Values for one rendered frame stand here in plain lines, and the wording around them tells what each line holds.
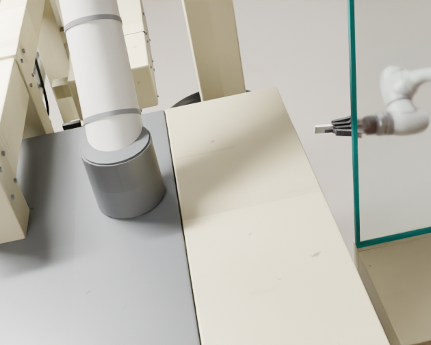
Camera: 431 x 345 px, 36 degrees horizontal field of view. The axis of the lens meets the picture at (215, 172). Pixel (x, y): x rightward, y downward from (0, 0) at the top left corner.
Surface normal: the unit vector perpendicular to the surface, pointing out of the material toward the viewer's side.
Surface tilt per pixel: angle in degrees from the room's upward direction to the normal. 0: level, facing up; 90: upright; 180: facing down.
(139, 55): 0
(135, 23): 0
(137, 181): 90
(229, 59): 90
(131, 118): 63
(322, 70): 0
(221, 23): 90
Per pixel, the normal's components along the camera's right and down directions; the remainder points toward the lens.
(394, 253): -0.15, -0.78
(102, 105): -0.10, -0.03
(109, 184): -0.25, 0.62
